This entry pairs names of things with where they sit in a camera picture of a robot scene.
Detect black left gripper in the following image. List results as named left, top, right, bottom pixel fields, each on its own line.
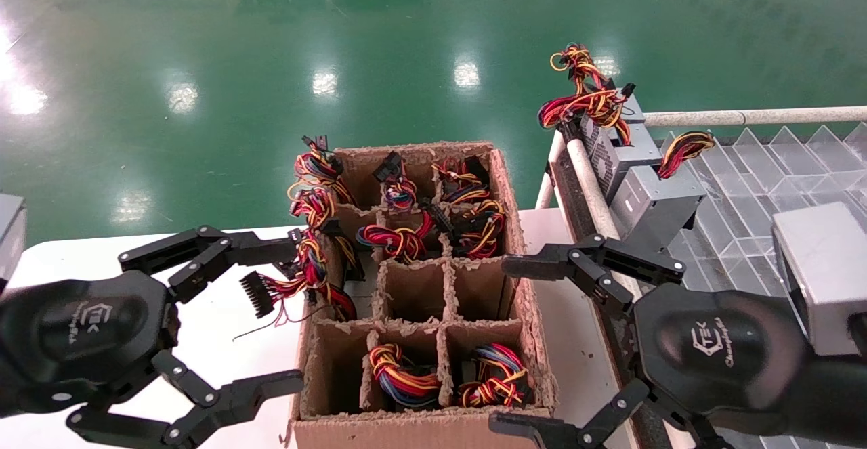
left=0, top=226, right=304, bottom=449

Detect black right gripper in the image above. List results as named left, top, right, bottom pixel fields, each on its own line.
left=489, top=234, right=820, bottom=449

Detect brown divided cardboard box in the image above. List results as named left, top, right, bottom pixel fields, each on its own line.
left=286, top=141, right=559, bottom=449

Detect grey power supply colourful cables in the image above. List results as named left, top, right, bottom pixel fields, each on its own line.
left=610, top=131, right=716, bottom=258
left=433, top=156, right=492, bottom=206
left=447, top=200, right=507, bottom=260
left=290, top=188, right=366, bottom=282
left=288, top=135, right=354, bottom=205
left=373, top=151, right=419, bottom=211
left=538, top=43, right=663, bottom=200
left=368, top=344, right=441, bottom=409
left=356, top=204, right=451, bottom=265
left=239, top=228, right=358, bottom=322
left=457, top=344, right=531, bottom=408

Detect short white rack tube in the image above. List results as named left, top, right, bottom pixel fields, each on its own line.
left=535, top=131, right=566, bottom=209

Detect long white rack tube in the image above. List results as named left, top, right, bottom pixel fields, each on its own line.
left=566, top=139, right=643, bottom=301

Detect white rack cross tube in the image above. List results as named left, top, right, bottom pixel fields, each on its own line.
left=642, top=106, right=867, bottom=128

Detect black rack side rail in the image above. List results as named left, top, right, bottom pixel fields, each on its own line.
left=552, top=139, right=671, bottom=449

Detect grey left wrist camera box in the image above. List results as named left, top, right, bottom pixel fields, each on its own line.
left=0, top=194, right=26, bottom=291

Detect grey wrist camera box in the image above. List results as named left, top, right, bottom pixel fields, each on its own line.
left=0, top=194, right=26, bottom=291
left=772, top=202, right=867, bottom=356

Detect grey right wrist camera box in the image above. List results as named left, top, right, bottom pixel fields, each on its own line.
left=772, top=202, right=867, bottom=356

